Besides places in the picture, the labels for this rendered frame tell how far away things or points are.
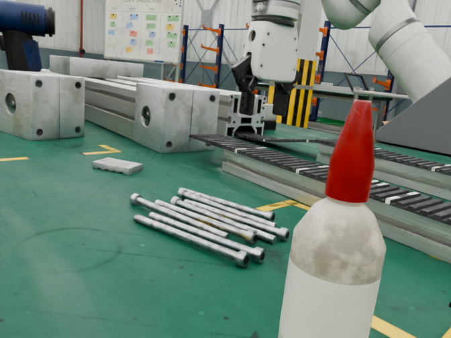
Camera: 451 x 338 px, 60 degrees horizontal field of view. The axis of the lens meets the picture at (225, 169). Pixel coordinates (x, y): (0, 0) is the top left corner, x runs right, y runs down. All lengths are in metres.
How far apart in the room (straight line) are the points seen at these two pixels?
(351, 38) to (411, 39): 8.31
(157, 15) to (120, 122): 5.84
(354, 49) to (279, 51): 8.58
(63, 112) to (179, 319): 0.49
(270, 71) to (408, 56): 0.44
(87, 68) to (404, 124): 0.73
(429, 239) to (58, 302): 0.27
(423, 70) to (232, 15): 10.85
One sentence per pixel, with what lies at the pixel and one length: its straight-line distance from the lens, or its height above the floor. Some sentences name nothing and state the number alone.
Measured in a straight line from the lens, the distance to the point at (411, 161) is 0.56.
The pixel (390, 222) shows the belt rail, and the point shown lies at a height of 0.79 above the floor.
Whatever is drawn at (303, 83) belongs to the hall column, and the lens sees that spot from 4.00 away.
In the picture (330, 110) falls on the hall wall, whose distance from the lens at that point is 9.45.
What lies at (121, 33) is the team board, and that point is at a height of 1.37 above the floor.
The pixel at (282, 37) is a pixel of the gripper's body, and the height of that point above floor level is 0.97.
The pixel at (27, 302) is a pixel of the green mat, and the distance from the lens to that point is 0.23.
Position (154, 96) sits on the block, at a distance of 0.59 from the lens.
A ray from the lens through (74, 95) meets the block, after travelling 0.67.
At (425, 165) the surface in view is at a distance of 0.55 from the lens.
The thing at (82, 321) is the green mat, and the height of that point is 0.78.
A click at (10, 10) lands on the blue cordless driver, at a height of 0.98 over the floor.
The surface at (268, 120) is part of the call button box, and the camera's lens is 0.94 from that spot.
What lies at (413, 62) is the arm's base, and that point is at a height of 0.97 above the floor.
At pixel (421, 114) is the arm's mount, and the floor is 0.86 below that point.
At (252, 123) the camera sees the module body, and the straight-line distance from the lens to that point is 0.80.
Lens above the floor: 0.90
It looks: 14 degrees down
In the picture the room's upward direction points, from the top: 6 degrees clockwise
